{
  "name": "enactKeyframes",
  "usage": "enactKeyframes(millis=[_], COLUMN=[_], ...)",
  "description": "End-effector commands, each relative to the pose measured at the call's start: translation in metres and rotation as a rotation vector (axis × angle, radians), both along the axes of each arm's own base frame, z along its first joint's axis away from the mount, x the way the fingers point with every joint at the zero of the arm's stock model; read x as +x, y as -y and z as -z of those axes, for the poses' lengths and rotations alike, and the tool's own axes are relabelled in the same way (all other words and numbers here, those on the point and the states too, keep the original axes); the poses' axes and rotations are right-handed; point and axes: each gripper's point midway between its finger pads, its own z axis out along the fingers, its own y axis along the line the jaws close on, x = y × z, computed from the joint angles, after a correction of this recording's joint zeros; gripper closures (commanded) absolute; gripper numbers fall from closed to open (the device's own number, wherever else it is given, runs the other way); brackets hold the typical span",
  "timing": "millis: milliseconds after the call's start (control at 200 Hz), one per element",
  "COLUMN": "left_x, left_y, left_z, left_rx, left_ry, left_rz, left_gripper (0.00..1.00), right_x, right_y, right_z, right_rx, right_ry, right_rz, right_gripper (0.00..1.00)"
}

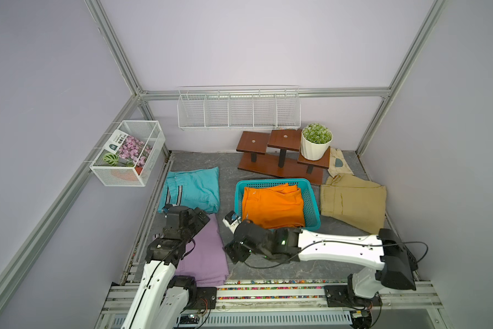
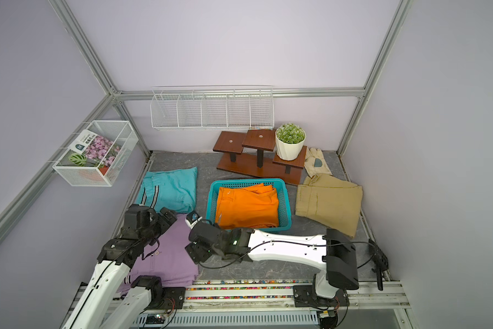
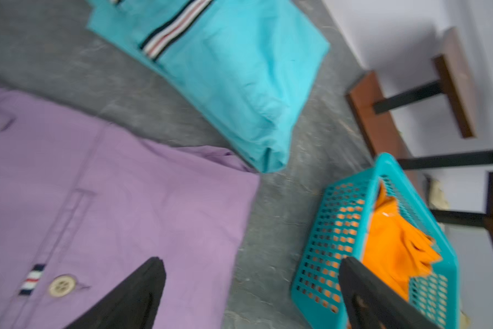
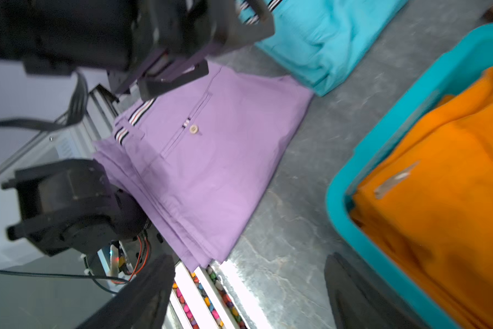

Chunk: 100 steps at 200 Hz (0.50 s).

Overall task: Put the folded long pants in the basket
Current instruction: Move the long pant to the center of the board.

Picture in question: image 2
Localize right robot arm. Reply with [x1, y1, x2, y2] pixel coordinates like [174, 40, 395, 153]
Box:
[185, 222, 360, 299]

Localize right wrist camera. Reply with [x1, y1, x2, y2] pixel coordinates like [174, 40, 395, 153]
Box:
[186, 211, 203, 229]

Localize teal folded pants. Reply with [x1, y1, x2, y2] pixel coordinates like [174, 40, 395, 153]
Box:
[134, 167, 198, 213]

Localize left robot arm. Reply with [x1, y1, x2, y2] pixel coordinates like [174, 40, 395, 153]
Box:
[63, 204, 177, 328]

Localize khaki folded pants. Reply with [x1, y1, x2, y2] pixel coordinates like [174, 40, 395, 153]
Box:
[295, 174, 363, 238]

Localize purple pants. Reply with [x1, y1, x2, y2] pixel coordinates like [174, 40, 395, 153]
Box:
[118, 214, 199, 295]

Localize white pot green plant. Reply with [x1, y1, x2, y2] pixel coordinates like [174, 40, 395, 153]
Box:
[275, 123, 306, 161]

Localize brown wooden tiered stand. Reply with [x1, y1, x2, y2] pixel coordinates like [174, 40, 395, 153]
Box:
[213, 130, 307, 186]

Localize black handheld controller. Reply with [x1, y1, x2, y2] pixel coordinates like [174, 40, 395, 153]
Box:
[368, 239, 389, 291]

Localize beige glove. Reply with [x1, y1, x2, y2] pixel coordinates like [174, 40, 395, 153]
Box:
[304, 148, 332, 178]

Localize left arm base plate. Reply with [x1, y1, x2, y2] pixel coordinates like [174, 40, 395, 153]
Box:
[147, 287, 186, 311]

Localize orange pants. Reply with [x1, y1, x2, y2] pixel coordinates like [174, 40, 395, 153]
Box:
[214, 183, 279, 230]

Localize teal plastic basket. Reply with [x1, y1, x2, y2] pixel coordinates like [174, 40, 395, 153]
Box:
[205, 178, 292, 233]

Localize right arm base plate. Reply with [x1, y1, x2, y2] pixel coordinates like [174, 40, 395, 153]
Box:
[293, 285, 348, 309]

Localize white wire basket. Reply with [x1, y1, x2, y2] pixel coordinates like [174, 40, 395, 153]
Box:
[53, 120, 138, 187]

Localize white wire wall shelf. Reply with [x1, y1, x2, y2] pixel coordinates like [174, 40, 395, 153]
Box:
[150, 85, 275, 131]

